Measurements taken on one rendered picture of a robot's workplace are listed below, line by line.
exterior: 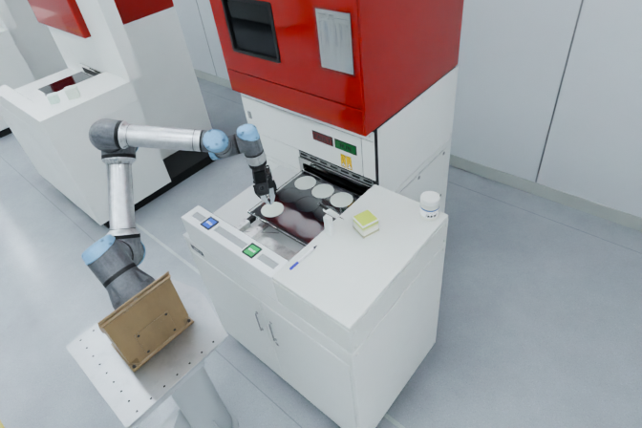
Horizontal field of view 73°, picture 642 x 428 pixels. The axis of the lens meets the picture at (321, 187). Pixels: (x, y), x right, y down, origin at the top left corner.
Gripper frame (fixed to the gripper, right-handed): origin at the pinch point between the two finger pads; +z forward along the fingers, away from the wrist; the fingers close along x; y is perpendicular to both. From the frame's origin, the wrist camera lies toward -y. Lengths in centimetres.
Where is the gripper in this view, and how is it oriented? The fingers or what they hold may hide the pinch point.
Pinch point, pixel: (269, 203)
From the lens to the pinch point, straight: 180.9
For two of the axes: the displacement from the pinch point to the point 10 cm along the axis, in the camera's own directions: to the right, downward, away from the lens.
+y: -1.8, -6.0, 7.8
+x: -9.7, 2.4, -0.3
